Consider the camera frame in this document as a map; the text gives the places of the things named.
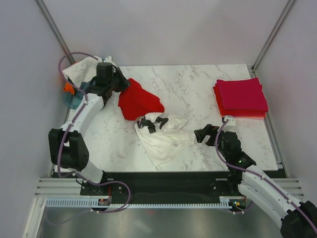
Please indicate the teal laundry basket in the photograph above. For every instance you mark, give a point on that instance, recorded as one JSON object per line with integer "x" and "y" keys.
{"x": 72, "y": 101}

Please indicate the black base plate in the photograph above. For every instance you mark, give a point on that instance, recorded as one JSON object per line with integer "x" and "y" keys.
{"x": 164, "y": 186}

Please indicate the white robot print t shirt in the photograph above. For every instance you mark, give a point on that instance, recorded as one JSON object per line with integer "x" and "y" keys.
{"x": 163, "y": 136}

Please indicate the left aluminium corner post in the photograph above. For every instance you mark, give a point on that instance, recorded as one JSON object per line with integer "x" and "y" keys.
{"x": 54, "y": 29}

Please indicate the right aluminium corner post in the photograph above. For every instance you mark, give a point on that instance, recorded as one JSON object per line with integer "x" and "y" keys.
{"x": 275, "y": 30}

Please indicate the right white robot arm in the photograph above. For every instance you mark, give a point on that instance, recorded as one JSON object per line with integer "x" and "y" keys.
{"x": 295, "y": 219}

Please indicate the folded magenta t shirt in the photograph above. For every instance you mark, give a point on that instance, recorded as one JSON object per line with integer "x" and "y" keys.
{"x": 254, "y": 82}

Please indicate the plain white t shirt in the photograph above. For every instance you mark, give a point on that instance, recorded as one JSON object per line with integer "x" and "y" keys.
{"x": 84, "y": 70}

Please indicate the orange t shirt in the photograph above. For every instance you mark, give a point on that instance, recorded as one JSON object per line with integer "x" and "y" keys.
{"x": 68, "y": 88}

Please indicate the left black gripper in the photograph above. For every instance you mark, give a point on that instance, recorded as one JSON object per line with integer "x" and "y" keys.
{"x": 125, "y": 83}

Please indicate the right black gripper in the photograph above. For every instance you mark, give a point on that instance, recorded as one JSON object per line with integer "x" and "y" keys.
{"x": 208, "y": 130}

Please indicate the aluminium corner post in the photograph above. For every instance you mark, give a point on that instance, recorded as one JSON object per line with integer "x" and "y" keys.
{"x": 275, "y": 30}
{"x": 54, "y": 29}

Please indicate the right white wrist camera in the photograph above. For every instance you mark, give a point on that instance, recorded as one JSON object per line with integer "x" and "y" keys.
{"x": 229, "y": 121}

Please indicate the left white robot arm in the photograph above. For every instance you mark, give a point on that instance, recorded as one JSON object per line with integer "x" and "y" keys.
{"x": 68, "y": 149}

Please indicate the aluminium cross rail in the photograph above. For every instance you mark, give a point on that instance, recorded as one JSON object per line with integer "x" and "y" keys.
{"x": 69, "y": 187}

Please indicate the left aluminium side rail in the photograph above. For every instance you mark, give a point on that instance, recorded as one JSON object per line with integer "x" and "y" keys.
{"x": 39, "y": 202}

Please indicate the white slotted cable duct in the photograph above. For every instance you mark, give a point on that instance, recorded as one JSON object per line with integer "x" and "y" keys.
{"x": 222, "y": 202}

